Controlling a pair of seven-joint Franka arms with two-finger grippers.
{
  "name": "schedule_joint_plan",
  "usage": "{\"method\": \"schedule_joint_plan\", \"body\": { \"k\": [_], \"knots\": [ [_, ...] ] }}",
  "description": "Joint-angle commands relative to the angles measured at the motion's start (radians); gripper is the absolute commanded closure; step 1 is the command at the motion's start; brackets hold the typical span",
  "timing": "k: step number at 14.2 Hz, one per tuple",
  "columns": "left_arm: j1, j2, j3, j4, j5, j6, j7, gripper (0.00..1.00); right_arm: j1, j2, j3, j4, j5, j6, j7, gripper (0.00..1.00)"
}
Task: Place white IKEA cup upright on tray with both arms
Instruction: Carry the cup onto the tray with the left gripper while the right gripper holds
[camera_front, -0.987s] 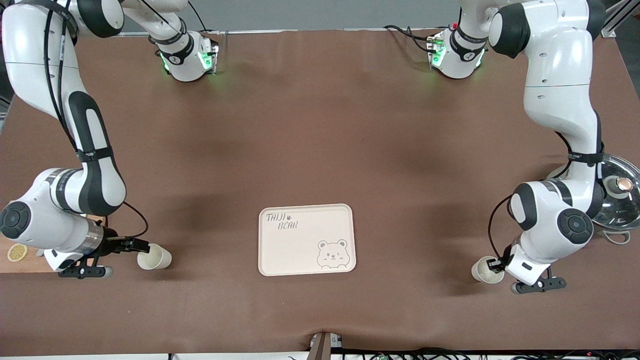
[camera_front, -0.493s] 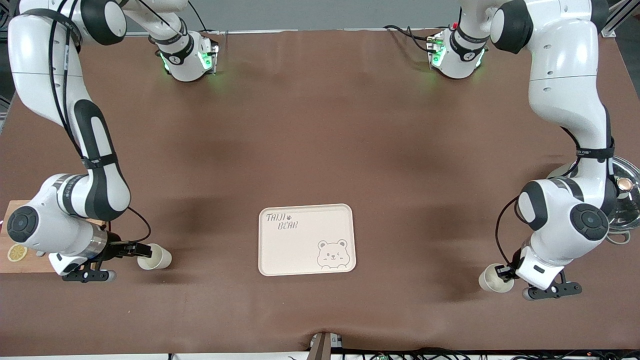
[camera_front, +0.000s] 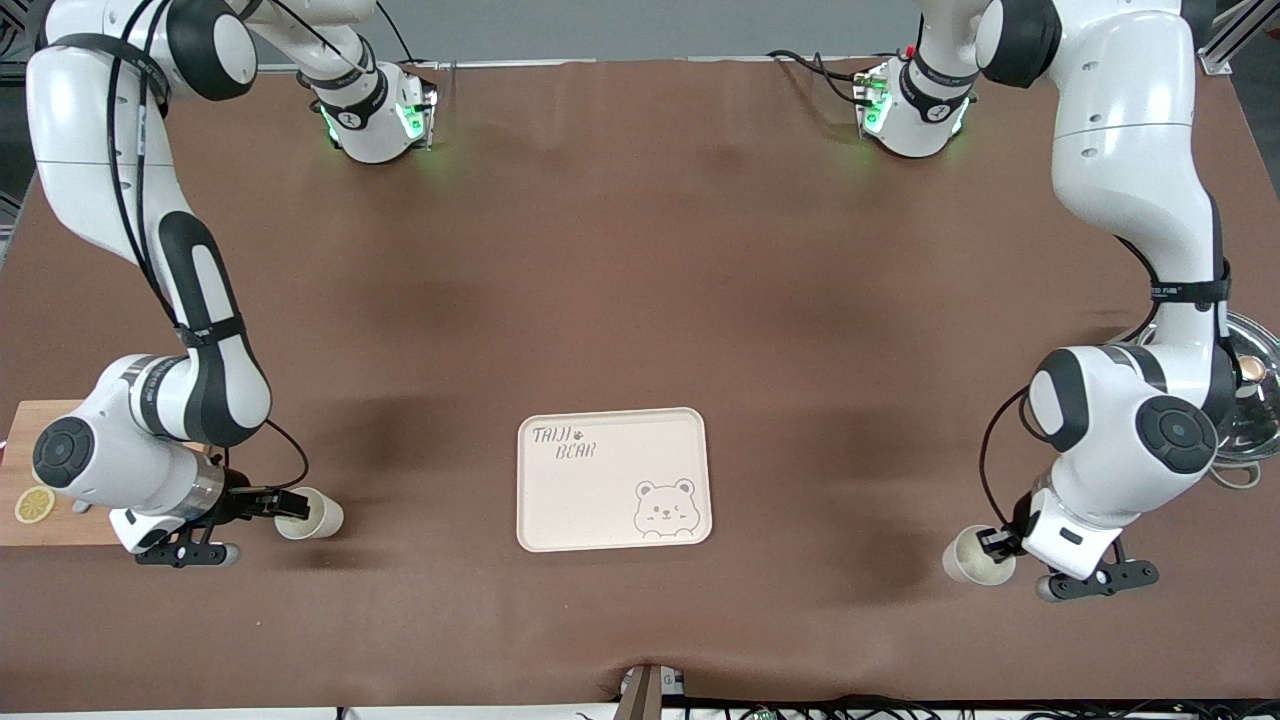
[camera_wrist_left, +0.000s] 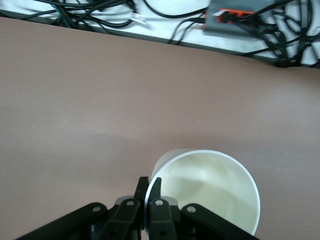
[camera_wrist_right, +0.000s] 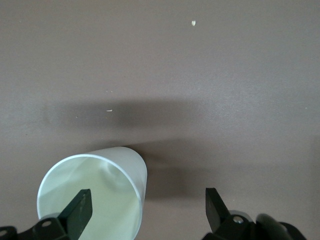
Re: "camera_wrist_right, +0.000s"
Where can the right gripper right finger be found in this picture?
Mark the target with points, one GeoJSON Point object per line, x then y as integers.
{"type": "Point", "coordinates": [215, 212]}

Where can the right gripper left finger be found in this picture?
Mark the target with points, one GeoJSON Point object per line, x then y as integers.
{"type": "Point", "coordinates": [78, 212]}

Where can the white plastic cup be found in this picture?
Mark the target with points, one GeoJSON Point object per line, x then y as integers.
{"type": "Point", "coordinates": [100, 180]}

